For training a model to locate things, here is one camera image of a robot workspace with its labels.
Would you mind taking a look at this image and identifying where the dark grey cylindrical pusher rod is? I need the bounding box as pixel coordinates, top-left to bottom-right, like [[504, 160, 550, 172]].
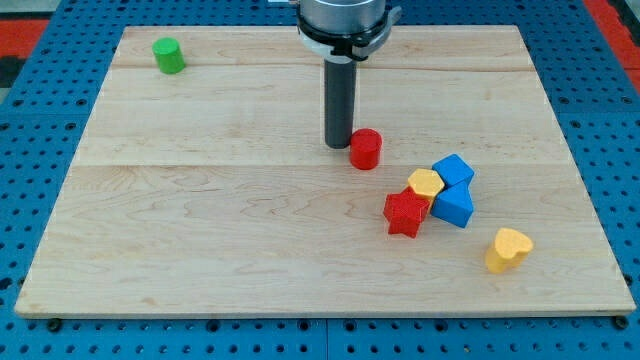
[[324, 61, 357, 149]]

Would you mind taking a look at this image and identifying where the yellow hexagon block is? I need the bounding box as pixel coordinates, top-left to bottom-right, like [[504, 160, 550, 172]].
[[407, 168, 445, 206]]

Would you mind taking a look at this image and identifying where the blue triangle block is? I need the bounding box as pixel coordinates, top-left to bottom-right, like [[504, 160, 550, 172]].
[[431, 182, 475, 228]]

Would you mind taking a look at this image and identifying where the red cylinder block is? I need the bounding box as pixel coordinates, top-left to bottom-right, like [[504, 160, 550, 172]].
[[349, 128, 383, 170]]

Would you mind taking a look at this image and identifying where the blue cube block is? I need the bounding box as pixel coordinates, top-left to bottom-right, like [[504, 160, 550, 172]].
[[432, 154, 475, 188]]

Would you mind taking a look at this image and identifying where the red star block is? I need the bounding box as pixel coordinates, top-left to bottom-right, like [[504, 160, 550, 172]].
[[383, 187, 431, 238]]

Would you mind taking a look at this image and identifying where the green cylinder block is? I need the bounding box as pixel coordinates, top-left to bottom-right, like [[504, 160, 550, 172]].
[[152, 37, 186, 74]]

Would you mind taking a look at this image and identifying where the yellow heart block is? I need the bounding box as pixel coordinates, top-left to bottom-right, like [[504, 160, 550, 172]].
[[485, 227, 534, 274]]

